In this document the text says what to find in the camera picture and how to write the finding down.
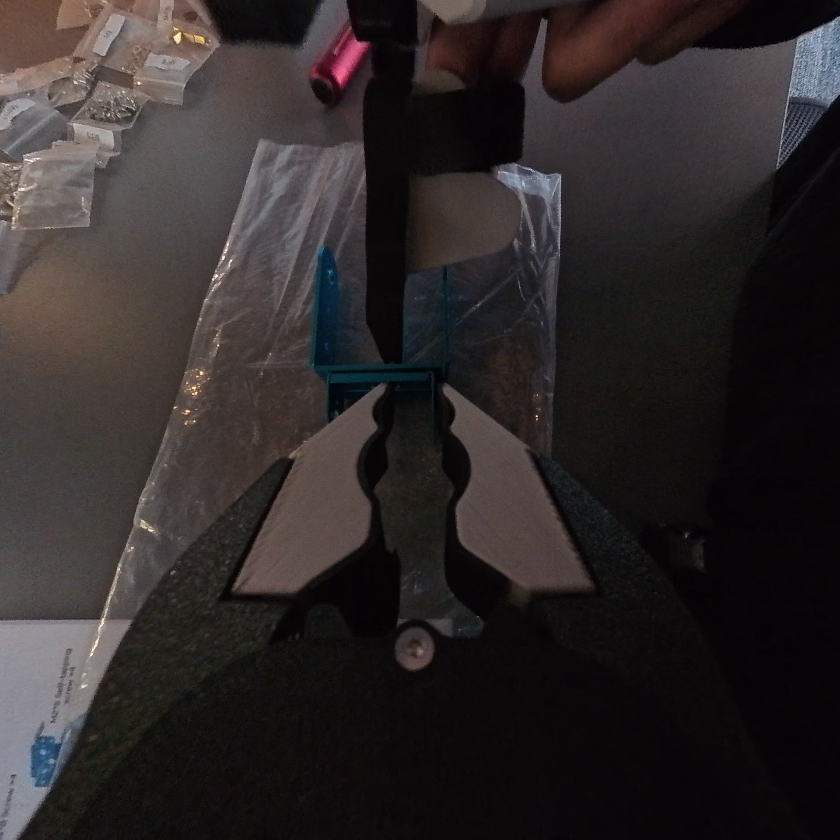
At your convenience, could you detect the person's black clothing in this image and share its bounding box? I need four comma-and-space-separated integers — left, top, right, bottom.
640, 98, 840, 840

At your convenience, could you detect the grey mesh office chair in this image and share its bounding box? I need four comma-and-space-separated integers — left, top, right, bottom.
777, 20, 840, 175

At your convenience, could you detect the blue metal bracket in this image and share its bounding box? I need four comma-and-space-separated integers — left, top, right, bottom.
308, 246, 455, 424

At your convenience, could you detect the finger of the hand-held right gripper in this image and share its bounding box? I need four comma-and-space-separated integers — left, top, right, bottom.
363, 39, 419, 367

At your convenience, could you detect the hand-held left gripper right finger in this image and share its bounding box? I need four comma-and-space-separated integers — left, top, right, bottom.
440, 382, 597, 592

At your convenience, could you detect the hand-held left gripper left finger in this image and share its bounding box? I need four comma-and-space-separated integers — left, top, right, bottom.
231, 385, 396, 599

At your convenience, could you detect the brown cardboard sheet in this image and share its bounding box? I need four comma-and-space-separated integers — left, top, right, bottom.
0, 0, 109, 78

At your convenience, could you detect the person's right hand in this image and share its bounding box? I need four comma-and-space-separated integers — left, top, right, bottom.
427, 0, 796, 105

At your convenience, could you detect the clear plastic bag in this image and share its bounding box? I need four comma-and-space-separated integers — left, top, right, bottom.
98, 136, 563, 657

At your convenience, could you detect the pile of small screw bags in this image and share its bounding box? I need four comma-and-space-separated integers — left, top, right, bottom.
0, 0, 222, 296

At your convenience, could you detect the white assembly instruction booklet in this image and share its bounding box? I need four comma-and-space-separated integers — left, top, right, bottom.
0, 617, 135, 840

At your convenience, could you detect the pink metal cylinder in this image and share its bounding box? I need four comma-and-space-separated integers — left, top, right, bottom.
308, 18, 376, 107

